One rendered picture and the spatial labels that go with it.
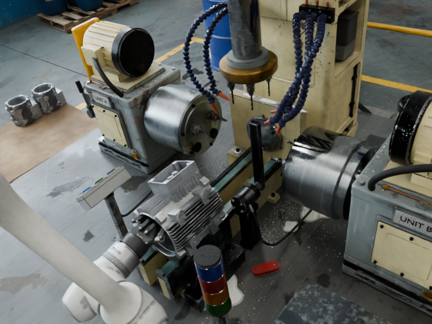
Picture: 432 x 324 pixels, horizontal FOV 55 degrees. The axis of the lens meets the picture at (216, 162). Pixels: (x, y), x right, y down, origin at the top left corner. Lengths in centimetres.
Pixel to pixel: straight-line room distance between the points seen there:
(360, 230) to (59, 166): 134
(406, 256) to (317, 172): 31
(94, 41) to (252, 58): 69
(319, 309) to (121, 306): 50
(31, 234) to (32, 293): 66
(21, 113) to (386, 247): 314
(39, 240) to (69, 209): 86
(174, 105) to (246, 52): 38
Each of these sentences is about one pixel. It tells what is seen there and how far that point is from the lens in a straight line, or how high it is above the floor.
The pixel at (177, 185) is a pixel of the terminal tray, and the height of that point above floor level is 113.
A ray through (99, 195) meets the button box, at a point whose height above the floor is 106.
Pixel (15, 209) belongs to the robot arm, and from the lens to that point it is 88.
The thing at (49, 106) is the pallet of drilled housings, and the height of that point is 22.
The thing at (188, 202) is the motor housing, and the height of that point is 109.
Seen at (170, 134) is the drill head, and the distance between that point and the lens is 151.
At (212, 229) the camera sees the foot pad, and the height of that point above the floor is 96.
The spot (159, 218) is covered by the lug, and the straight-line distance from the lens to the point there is 115.
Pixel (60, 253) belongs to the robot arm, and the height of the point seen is 128.
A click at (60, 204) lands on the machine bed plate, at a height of 80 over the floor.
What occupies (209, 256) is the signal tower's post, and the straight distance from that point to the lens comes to 89.
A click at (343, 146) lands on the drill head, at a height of 116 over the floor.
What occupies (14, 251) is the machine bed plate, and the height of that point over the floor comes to 80.
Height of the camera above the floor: 191
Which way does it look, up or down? 39 degrees down
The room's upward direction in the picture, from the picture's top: 9 degrees counter-clockwise
